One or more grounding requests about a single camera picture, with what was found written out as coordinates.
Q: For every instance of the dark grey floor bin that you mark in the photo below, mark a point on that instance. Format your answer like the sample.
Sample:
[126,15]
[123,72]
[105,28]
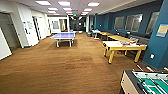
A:
[89,34]

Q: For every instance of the blue ping pong table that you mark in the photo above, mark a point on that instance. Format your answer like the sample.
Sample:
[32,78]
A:
[63,35]

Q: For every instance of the yellow air hockey table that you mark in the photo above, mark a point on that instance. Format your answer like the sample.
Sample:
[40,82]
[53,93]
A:
[113,45]

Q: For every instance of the frosted office window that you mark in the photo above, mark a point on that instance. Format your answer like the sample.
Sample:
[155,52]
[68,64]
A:
[55,25]

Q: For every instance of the ceiling light panel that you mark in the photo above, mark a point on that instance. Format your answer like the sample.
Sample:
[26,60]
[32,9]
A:
[87,10]
[64,3]
[67,9]
[43,2]
[93,4]
[52,9]

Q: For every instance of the interior glass window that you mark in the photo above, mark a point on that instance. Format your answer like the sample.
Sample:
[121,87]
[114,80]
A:
[119,23]
[134,22]
[153,22]

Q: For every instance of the red black paddle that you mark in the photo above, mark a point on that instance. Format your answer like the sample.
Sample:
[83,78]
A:
[134,42]

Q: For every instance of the dark grey sofa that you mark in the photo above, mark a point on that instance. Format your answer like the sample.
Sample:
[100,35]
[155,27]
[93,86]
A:
[140,36]

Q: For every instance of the green foosball table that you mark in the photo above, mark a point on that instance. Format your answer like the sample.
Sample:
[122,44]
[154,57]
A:
[146,83]

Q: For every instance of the dark grey doorway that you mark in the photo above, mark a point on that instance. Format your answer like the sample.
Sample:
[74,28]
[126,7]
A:
[9,31]

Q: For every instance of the white wall outlet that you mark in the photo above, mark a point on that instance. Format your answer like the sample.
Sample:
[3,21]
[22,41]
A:
[152,56]

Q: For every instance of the pale yellow wall plate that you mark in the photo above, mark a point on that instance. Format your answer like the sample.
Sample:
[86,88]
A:
[162,30]

